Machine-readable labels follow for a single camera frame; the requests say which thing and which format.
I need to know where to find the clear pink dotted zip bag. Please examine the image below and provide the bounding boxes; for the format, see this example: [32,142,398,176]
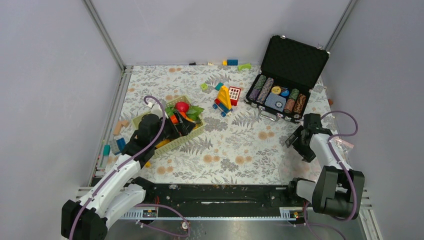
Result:
[331,137,355,162]

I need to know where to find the floral table mat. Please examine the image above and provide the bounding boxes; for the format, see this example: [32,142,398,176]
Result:
[119,65,322,185]

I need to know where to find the pale green plastic basket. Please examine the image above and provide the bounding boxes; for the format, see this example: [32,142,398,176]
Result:
[152,95,206,159]

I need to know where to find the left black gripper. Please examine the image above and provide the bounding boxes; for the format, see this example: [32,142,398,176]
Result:
[151,110,196,146]

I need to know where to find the blue grey block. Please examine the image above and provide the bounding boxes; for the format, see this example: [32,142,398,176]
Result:
[108,137,126,155]

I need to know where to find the green arch block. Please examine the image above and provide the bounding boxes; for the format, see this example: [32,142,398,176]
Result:
[237,63,252,71]

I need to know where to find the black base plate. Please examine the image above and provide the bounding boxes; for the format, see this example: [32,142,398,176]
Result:
[131,177,306,218]

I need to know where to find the red white window block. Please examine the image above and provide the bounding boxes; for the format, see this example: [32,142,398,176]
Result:
[228,86,242,107]

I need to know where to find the tan wooden block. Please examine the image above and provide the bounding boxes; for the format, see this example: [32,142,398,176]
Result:
[112,120,130,136]

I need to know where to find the yellow toy fruit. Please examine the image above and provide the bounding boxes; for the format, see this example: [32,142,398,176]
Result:
[155,139,171,149]

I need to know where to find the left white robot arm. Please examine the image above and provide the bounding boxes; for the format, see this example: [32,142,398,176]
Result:
[60,111,196,240]

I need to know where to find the red toy apple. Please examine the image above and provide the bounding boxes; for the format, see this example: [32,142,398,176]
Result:
[174,101,190,113]

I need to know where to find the green toy leaf vegetable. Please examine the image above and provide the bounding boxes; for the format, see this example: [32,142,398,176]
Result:
[165,105,205,121]

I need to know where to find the teal toy block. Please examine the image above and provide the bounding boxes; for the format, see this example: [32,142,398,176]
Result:
[214,82,224,91]

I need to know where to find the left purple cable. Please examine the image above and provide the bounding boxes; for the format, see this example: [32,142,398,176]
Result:
[67,95,167,240]

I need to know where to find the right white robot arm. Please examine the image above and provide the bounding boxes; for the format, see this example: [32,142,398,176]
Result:
[285,113,365,221]

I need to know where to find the black poker chip case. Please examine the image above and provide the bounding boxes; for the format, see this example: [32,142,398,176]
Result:
[244,35,330,123]

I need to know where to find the blue yellow brick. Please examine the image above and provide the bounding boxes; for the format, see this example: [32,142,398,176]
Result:
[222,59,238,66]

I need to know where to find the small green toy block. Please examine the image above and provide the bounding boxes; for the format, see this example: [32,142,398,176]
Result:
[200,83,209,91]

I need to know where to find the teal block at rail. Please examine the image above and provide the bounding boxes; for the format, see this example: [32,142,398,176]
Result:
[102,144,111,156]

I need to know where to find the yellow toy block sailboat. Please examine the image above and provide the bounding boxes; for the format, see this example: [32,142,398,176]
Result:
[212,85,233,118]

